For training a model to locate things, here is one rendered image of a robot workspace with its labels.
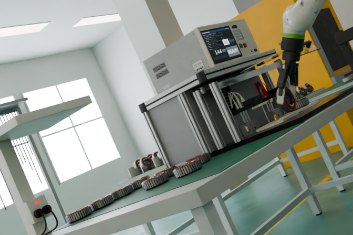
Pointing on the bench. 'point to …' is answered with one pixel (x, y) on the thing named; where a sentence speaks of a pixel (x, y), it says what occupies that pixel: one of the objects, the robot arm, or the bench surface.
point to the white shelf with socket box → (31, 207)
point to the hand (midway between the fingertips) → (286, 98)
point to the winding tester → (195, 55)
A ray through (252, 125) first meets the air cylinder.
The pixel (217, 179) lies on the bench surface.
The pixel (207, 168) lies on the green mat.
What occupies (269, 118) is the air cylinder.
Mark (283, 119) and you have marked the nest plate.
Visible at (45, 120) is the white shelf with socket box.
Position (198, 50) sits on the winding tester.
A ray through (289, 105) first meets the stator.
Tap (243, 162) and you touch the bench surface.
